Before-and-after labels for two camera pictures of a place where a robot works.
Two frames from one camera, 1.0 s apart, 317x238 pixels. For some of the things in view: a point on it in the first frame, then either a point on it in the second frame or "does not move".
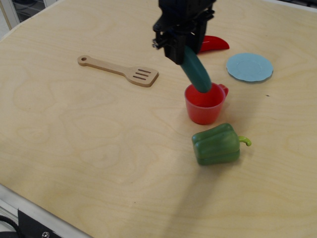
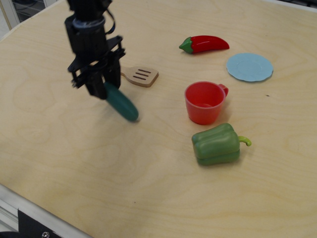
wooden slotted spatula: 141,76 does not move
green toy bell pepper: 218,145 does not move
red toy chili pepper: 211,42 does not move
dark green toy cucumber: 194,65 → 120,102
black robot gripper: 176,19 → 90,50
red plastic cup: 204,108 does not move
